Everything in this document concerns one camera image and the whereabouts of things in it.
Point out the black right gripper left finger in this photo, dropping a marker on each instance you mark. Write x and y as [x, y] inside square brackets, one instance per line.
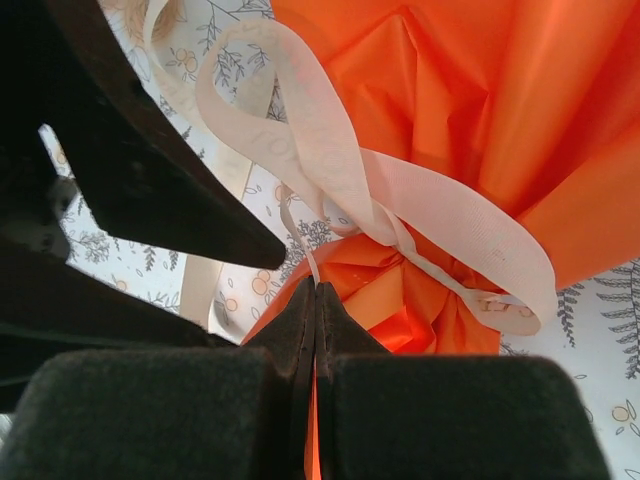
[150, 415]

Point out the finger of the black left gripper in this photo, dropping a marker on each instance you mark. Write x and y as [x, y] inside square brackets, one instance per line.
[160, 160]
[100, 300]

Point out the floral print table cloth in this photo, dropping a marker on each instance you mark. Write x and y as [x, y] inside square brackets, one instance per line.
[590, 360]

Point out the orange wrapping paper sheet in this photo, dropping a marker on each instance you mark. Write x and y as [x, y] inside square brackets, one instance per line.
[500, 125]

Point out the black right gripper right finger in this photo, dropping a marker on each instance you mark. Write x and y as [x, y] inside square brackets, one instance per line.
[450, 420]

